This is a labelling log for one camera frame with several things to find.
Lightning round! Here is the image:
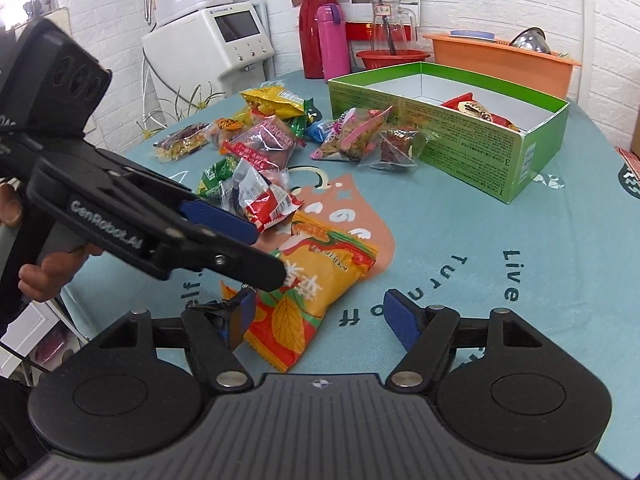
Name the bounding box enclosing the teal printed tablecloth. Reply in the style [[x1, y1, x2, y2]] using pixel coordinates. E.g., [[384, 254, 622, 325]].
[[60, 67, 640, 480]]

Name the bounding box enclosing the brown snack bar clear wrapper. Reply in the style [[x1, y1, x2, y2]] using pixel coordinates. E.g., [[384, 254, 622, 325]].
[[152, 122, 211, 162]]

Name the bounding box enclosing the pink bottle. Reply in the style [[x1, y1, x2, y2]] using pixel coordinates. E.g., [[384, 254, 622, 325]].
[[316, 3, 352, 83]]

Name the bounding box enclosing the glass pitcher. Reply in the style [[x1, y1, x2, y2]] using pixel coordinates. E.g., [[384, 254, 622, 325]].
[[370, 0, 418, 56]]

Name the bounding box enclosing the blue snack packet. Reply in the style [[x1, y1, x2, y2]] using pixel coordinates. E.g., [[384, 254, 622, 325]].
[[306, 119, 337, 145]]

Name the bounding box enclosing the blue lid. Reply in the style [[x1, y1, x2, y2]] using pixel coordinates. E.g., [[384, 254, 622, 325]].
[[449, 29, 498, 43]]

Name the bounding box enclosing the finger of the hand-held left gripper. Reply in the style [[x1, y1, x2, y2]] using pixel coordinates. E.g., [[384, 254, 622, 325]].
[[105, 160, 259, 247], [152, 230, 288, 293]]

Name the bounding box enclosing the metal bowl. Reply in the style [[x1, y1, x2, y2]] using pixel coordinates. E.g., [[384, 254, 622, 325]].
[[510, 26, 552, 56]]

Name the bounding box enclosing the person's left hand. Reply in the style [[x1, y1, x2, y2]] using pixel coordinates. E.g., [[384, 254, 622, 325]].
[[0, 182, 92, 302]]

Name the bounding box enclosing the white cabinet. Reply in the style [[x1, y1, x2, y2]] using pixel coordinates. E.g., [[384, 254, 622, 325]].
[[0, 300, 86, 376]]

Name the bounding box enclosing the yellow crinkled snack packet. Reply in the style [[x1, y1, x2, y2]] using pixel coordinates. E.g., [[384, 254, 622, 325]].
[[240, 86, 307, 121]]

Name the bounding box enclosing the white appliance with screen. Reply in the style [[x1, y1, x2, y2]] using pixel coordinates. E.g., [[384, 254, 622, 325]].
[[141, 1, 275, 111]]

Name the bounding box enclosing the dark green snack packet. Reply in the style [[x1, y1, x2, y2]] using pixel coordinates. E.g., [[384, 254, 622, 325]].
[[285, 100, 318, 138]]

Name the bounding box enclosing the pink edged snack packet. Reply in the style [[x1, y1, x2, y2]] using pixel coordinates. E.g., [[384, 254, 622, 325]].
[[310, 105, 394, 162]]

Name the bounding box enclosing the red thermos jug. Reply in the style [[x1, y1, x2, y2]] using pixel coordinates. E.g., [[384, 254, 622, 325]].
[[298, 0, 326, 81]]

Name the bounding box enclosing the orange plastic basin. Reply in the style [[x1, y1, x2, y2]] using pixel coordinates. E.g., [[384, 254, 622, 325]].
[[424, 31, 583, 101]]

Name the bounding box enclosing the small orange brown snack packet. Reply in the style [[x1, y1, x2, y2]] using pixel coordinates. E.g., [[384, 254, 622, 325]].
[[207, 110, 253, 148]]

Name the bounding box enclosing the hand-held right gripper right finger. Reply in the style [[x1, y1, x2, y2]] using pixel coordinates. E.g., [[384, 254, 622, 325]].
[[382, 289, 546, 391]]

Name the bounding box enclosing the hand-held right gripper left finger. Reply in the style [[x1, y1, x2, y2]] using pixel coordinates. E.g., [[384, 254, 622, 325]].
[[95, 291, 258, 391]]

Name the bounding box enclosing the large orange snack packet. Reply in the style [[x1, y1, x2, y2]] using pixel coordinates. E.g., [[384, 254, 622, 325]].
[[220, 210, 381, 373]]

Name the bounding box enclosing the red white snack packet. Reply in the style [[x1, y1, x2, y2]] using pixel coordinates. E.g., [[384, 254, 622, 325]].
[[220, 160, 305, 233]]

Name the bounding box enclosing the red plastic basin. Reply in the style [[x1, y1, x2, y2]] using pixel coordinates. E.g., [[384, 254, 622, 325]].
[[356, 49, 431, 71]]

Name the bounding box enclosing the green cardboard box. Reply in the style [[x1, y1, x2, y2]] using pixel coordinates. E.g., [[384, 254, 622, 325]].
[[327, 61, 571, 205]]

